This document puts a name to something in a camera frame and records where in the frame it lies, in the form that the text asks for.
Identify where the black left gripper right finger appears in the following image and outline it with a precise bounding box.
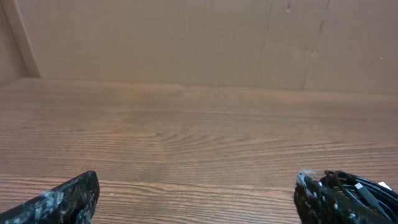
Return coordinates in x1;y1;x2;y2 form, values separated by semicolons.
294;170;395;224

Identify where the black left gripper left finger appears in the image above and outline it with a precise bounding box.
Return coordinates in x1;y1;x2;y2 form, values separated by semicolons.
1;170;100;224

